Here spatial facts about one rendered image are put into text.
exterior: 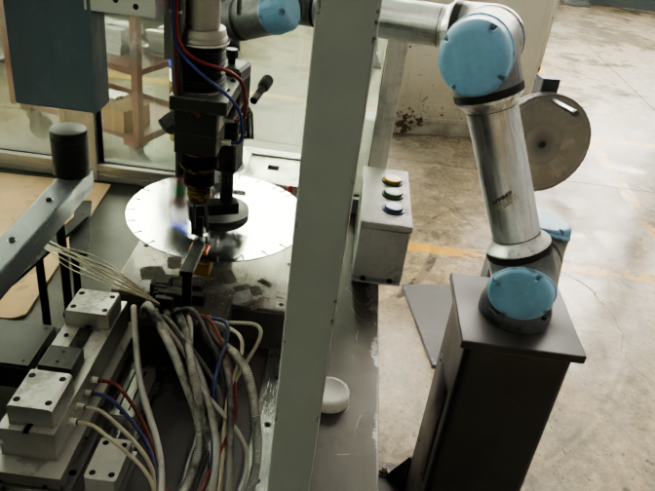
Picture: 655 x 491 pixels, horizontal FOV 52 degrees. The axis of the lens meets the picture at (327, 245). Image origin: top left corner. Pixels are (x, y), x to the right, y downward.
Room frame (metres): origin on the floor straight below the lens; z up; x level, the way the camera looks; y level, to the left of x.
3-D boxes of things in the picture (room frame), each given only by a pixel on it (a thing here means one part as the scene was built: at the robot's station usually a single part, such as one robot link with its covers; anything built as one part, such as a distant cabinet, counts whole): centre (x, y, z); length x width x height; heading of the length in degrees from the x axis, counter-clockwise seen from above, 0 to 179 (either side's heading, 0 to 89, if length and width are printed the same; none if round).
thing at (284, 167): (1.42, 0.15, 0.82); 0.18 x 0.18 x 0.15; 0
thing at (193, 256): (0.89, 0.21, 0.95); 0.10 x 0.03 x 0.07; 0
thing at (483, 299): (1.18, -0.41, 0.80); 0.15 x 0.15 x 0.10
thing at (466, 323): (1.18, -0.41, 0.37); 0.40 x 0.40 x 0.75; 0
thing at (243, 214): (1.08, 0.21, 0.96); 0.11 x 0.11 x 0.03
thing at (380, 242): (1.36, -0.12, 0.82); 0.28 x 0.11 x 0.15; 0
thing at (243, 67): (1.01, 0.18, 1.17); 0.06 x 0.05 x 0.20; 171
